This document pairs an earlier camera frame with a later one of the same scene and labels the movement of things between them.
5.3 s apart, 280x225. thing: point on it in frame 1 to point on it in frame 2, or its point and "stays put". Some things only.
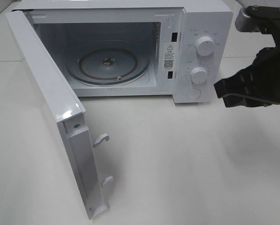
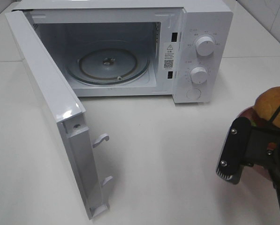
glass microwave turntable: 108,62 stays put
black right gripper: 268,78 to 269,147
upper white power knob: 205,46 stays put
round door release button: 193,93 stays put
